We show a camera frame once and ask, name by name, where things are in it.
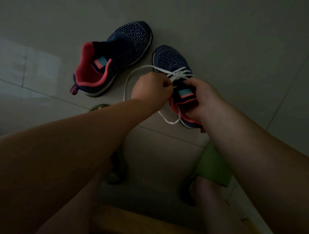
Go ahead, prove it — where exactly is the person's left forearm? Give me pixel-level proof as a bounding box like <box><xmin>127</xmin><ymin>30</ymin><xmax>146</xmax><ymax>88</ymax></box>
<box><xmin>0</xmin><ymin>97</ymin><xmax>160</xmax><ymax>234</ymax></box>

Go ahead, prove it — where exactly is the green foam slipper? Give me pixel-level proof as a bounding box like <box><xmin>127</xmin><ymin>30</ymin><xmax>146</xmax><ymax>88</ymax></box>
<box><xmin>180</xmin><ymin>141</ymin><xmax>233</xmax><ymax>207</ymax></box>
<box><xmin>88</xmin><ymin>103</ymin><xmax>128</xmax><ymax>185</ymax></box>

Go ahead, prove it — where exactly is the person's right forearm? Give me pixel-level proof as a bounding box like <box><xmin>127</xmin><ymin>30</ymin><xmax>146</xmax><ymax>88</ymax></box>
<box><xmin>202</xmin><ymin>108</ymin><xmax>309</xmax><ymax>234</ymax></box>

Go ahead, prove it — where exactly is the person's right hand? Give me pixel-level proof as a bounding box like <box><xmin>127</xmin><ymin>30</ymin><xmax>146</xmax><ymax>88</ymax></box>
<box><xmin>183</xmin><ymin>77</ymin><xmax>229</xmax><ymax>126</ymax></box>

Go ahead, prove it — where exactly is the person's leg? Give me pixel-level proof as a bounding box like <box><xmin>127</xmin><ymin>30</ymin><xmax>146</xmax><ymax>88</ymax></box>
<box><xmin>36</xmin><ymin>164</ymin><xmax>114</xmax><ymax>234</ymax></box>
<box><xmin>189</xmin><ymin>177</ymin><xmax>244</xmax><ymax>234</ymax></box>

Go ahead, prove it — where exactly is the person's right leg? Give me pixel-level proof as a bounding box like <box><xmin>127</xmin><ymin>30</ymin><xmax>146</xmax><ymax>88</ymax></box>
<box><xmin>189</xmin><ymin>177</ymin><xmax>244</xmax><ymax>234</ymax></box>

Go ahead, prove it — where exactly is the person's left leg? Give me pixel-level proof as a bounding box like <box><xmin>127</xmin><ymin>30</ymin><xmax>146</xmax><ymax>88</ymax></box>
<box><xmin>36</xmin><ymin>164</ymin><xmax>114</xmax><ymax>234</ymax></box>

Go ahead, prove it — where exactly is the blue knit sneaker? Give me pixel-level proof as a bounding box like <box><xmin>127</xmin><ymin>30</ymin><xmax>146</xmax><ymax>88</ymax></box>
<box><xmin>152</xmin><ymin>45</ymin><xmax>206</xmax><ymax>133</ymax></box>
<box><xmin>70</xmin><ymin>21</ymin><xmax>153</xmax><ymax>98</ymax></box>

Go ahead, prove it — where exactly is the white shoelace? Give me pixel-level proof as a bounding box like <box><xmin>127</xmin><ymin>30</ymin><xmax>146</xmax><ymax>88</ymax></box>
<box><xmin>123</xmin><ymin>64</ymin><xmax>195</xmax><ymax>125</ymax></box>

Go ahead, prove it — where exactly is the person's left hand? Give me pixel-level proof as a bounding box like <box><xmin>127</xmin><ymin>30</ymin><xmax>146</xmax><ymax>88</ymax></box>
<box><xmin>131</xmin><ymin>72</ymin><xmax>174</xmax><ymax>111</ymax></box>

